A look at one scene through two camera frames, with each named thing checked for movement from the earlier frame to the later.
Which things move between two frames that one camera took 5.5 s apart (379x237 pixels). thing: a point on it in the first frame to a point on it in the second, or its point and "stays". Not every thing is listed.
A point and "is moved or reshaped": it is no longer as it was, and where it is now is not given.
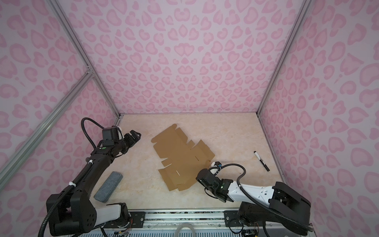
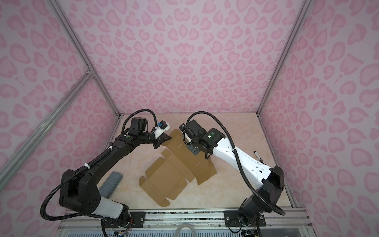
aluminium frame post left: (82, 52) stays
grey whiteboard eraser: (108, 186) stays
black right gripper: (198, 179) to (192, 150)
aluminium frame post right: (304, 7) stays
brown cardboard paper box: (185, 159) is moved or reshaped
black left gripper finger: (128, 140) to (161, 138)
